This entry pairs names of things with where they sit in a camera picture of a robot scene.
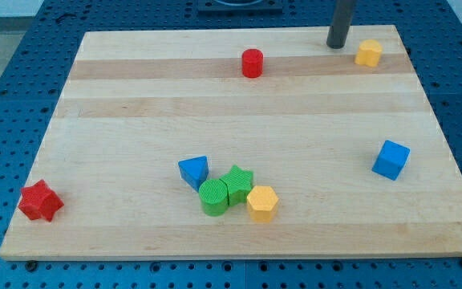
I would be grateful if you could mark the yellow hexagon block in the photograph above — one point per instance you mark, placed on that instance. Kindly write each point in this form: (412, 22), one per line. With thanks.
(262, 203)

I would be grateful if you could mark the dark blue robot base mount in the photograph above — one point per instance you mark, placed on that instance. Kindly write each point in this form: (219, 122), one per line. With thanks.
(239, 6)

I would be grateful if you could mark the yellow heart block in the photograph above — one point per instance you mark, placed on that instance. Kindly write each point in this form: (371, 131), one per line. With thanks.
(369, 53)

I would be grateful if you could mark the red star block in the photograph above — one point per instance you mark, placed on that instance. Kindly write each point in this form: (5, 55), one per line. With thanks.
(39, 201)

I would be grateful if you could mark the red cylinder block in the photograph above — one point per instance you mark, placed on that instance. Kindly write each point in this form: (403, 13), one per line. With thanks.
(252, 63)

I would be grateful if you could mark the green cylinder block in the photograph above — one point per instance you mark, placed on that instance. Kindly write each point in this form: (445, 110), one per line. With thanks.
(214, 197)

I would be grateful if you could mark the blue cube block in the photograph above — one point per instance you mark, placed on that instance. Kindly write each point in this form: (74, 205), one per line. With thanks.
(391, 160)

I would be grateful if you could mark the green star block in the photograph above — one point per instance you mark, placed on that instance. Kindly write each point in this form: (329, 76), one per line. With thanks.
(239, 183)

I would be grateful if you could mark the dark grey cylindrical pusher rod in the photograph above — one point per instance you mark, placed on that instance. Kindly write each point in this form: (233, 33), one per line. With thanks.
(341, 22)

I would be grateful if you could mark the blue triangle block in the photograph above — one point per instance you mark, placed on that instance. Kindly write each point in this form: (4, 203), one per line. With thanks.
(194, 171)

